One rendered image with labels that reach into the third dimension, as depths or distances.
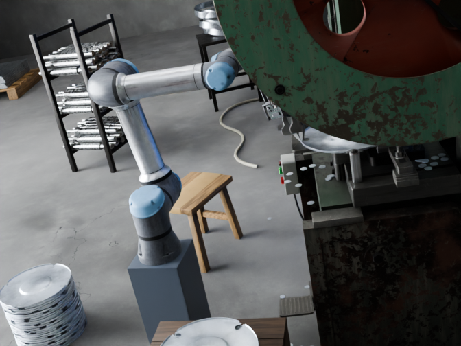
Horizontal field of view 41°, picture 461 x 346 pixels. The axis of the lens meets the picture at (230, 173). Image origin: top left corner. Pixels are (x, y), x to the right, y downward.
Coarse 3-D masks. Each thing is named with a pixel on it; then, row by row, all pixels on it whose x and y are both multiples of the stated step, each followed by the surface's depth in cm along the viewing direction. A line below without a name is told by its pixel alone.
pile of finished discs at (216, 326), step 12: (192, 324) 181; (204, 324) 180; (216, 324) 179; (228, 324) 178; (240, 324) 177; (168, 336) 177; (180, 336) 178; (192, 336) 176; (204, 336) 175; (216, 336) 174; (228, 336) 173; (240, 336) 172; (252, 336) 171
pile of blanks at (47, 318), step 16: (64, 288) 241; (48, 304) 236; (64, 304) 242; (80, 304) 254; (16, 320) 237; (32, 320) 236; (48, 320) 239; (64, 320) 243; (80, 320) 250; (16, 336) 244; (32, 336) 239; (48, 336) 241; (64, 336) 243
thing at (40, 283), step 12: (48, 264) 259; (60, 264) 257; (24, 276) 254; (36, 276) 251; (48, 276) 250; (60, 276) 249; (12, 288) 247; (24, 288) 244; (36, 288) 243; (48, 288) 242; (60, 288) 240; (0, 300) 240; (12, 300) 239; (24, 300) 238; (36, 300) 236
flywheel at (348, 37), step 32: (320, 0) 133; (384, 0) 133; (416, 0) 132; (320, 32) 136; (352, 32) 138; (384, 32) 136; (416, 32) 135; (448, 32) 135; (352, 64) 139; (384, 64) 139; (416, 64) 138; (448, 64) 138
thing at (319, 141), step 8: (312, 128) 197; (304, 136) 192; (312, 136) 191; (320, 136) 190; (328, 136) 188; (304, 144) 185; (312, 144) 185; (320, 144) 184; (328, 144) 183; (336, 144) 182; (344, 144) 181; (352, 144) 180; (360, 144) 179; (328, 152) 178; (336, 152) 176
